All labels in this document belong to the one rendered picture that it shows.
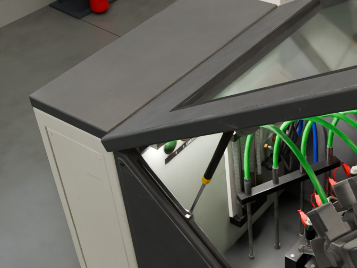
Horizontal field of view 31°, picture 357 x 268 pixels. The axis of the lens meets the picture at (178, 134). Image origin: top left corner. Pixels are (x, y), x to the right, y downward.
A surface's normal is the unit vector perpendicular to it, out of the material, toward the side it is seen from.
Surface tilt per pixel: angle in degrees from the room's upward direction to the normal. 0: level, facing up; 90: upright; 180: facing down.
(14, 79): 0
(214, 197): 90
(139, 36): 0
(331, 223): 37
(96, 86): 0
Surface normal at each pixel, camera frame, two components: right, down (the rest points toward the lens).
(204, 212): 0.76, 0.32
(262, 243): -0.11, -0.79
